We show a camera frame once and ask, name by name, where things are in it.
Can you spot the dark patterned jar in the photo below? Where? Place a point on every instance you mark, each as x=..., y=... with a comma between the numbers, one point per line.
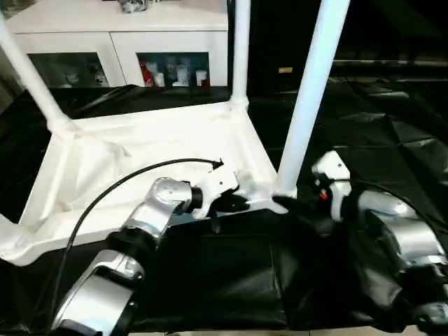
x=133, y=5

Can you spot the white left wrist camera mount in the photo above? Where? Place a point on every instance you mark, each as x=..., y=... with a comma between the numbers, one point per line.
x=218, y=182

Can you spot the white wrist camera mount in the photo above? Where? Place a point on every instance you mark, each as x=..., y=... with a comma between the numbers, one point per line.
x=336, y=175
x=218, y=182

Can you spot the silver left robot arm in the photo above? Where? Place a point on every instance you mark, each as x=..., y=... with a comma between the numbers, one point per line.
x=161, y=206

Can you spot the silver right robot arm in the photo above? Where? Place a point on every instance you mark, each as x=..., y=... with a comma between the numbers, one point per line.
x=402, y=231

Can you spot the red bottle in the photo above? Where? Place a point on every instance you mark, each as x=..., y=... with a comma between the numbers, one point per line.
x=147, y=75

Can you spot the small white label sticker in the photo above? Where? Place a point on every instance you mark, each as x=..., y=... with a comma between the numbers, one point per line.
x=285, y=70

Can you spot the white cabinet with glass doors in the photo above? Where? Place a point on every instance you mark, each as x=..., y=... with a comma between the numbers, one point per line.
x=87, y=38

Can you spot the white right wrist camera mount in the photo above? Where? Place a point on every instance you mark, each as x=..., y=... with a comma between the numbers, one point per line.
x=336, y=175

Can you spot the small white cup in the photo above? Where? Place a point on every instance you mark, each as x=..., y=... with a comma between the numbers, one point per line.
x=201, y=77

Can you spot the black plastic mat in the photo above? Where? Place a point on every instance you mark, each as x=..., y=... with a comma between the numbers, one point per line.
x=245, y=273

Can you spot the white plastic table leg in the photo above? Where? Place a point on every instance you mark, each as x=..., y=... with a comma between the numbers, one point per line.
x=241, y=49
x=8, y=238
x=31, y=70
x=311, y=87

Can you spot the white plastic table top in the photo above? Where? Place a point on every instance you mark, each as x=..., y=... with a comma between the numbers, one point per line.
x=140, y=140

